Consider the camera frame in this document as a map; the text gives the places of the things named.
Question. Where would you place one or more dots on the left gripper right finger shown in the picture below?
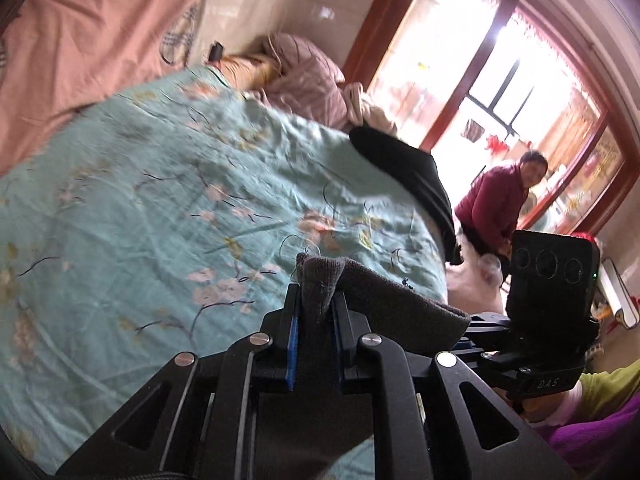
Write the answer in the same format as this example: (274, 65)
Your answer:
(435, 418)

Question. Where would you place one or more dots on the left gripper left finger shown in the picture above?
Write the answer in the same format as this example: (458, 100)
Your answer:
(196, 418)

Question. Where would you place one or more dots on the grey fleece pants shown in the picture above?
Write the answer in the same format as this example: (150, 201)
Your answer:
(420, 325)

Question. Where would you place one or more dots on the right forearm with sleeve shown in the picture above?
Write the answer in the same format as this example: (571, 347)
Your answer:
(594, 397)

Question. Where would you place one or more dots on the purple fleece sleeve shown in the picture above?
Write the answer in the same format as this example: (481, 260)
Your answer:
(586, 445)

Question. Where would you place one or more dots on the person in red jacket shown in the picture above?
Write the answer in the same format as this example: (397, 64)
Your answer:
(488, 213)

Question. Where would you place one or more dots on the turquoise floral bed sheet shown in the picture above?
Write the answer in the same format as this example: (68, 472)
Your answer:
(168, 218)

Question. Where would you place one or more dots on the black garment on bed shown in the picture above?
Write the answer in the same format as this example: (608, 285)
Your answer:
(416, 171)

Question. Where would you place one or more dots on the striped pink bundle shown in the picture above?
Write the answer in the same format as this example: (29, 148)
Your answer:
(308, 84)

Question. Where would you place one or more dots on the pink quilt with plaid hearts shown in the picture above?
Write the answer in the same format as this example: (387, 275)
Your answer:
(59, 56)

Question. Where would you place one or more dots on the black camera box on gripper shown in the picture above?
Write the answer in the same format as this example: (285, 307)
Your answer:
(553, 280)

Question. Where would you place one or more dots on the wooden door frame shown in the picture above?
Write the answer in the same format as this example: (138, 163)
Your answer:
(373, 39)

